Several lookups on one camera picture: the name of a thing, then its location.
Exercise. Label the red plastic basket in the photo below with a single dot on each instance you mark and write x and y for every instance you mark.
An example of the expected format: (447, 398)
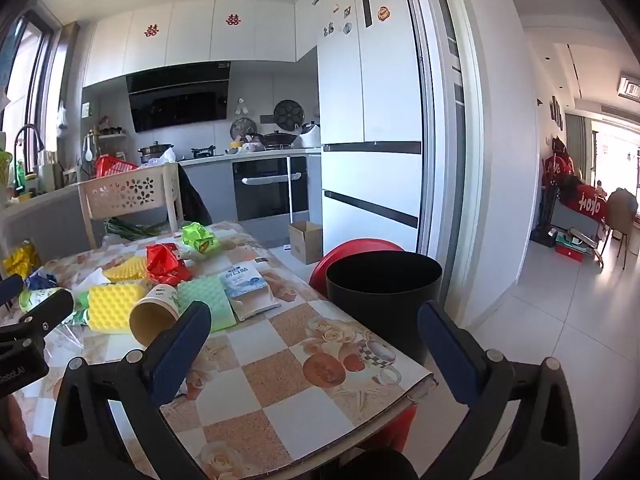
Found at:
(112, 165)

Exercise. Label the red flat box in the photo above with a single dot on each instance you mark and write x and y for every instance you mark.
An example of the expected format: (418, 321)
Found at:
(570, 252)

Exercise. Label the red crumpled bag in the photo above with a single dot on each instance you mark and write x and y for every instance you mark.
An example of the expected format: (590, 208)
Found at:
(165, 262)

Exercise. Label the green wavy sponge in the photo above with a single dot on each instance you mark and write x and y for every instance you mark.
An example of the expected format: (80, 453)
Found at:
(207, 297)

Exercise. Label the black wok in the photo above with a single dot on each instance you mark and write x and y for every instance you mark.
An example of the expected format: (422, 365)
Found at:
(277, 139)

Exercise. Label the gas stove burner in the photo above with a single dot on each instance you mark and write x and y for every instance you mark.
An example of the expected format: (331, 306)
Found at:
(204, 151)

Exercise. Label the white ladle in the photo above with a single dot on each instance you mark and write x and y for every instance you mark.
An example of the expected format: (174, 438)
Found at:
(87, 152)

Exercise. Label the dark dining chair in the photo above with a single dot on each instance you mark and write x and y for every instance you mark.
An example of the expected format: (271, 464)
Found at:
(622, 210)

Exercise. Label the small cardboard box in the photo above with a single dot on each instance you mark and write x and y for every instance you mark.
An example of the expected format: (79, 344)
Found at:
(305, 245)

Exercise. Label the round black moulded pan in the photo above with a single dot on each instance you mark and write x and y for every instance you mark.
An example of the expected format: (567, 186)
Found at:
(288, 114)

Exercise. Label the kitchen window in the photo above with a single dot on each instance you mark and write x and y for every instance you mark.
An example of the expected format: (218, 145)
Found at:
(25, 75)

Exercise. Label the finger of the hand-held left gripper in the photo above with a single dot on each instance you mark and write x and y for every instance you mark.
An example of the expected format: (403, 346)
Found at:
(11, 287)
(47, 310)

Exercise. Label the green dish soap bottle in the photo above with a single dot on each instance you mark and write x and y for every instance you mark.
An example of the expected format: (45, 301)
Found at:
(21, 177)

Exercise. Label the wall socket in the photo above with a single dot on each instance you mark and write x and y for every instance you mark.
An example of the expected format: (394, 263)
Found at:
(86, 110)

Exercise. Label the green snack bag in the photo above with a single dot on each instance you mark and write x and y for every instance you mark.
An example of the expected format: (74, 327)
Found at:
(200, 237)

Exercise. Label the red plastic stool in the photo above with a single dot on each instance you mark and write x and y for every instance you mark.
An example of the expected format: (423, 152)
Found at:
(350, 250)

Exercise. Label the black kitchen faucet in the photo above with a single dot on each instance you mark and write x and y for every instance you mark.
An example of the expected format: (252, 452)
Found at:
(25, 135)

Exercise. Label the clear plastic bag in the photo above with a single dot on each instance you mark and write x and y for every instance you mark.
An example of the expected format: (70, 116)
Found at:
(67, 335)

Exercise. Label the black built-in oven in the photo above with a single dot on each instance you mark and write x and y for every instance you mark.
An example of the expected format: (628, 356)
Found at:
(265, 190)

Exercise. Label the round metal strainer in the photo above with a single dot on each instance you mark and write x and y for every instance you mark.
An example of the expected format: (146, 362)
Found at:
(242, 127)

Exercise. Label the white sliding door frame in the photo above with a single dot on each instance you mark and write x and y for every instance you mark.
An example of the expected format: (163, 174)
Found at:
(465, 160)

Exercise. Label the white crumpled paper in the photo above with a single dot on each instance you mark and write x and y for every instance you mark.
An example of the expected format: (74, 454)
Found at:
(92, 280)

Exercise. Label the black trash bin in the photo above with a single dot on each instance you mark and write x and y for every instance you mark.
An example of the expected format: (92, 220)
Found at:
(385, 310)

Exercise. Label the paper cup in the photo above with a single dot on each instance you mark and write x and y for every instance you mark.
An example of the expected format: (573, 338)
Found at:
(150, 317)

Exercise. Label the hanging white bag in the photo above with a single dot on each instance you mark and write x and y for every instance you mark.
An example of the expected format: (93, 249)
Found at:
(61, 120)

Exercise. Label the red paper-cut sticker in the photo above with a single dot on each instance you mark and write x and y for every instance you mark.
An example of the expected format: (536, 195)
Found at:
(151, 30)
(232, 20)

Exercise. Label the red printed cloth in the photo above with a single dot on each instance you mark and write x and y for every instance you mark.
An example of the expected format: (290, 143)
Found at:
(585, 200)

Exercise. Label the black range hood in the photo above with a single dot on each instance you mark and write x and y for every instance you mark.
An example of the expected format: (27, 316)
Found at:
(175, 100)

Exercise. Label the stainless steel pot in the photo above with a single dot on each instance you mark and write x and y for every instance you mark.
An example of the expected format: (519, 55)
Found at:
(152, 152)

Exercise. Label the green white plastic bottle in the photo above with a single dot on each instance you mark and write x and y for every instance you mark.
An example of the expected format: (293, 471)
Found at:
(35, 297)

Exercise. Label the dark cloth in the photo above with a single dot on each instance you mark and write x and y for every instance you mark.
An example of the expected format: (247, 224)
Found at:
(195, 200)

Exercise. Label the beige plastic chair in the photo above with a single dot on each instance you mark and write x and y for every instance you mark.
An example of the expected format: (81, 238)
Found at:
(130, 192)

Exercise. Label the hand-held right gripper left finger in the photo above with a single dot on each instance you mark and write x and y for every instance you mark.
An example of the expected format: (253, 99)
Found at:
(185, 342)

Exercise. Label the white spice rack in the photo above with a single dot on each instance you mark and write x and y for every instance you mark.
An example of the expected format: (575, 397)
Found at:
(112, 142)

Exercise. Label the yellow wavy sponge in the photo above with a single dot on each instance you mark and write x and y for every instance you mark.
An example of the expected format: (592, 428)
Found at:
(110, 307)
(127, 270)

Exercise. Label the white wall cabinets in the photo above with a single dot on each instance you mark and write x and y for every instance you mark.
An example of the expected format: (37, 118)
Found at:
(200, 35)

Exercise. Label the white blue paper box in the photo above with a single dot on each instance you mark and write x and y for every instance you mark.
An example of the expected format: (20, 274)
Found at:
(247, 290)

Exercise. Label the checkered printed tablecloth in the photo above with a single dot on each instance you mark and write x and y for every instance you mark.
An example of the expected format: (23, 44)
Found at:
(280, 370)

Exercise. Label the green onions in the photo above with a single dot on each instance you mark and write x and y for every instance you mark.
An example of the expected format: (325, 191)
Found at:
(130, 230)

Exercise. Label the grey curtain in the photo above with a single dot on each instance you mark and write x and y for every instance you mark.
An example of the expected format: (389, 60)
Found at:
(576, 140)

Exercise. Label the white plastic bag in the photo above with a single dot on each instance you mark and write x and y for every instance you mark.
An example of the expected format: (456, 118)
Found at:
(162, 157)

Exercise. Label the white rice cooker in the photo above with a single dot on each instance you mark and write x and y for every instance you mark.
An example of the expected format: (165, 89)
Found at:
(310, 136)

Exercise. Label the yellow-green plastic basket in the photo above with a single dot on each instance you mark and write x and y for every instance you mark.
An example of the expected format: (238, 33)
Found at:
(4, 167)

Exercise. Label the white refrigerator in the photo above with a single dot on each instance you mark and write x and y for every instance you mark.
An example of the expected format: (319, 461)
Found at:
(370, 110)

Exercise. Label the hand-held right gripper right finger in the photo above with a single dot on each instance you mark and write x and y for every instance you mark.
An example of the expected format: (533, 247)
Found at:
(450, 345)

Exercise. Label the gold foil bag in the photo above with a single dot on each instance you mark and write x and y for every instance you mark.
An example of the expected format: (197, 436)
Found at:
(20, 260)

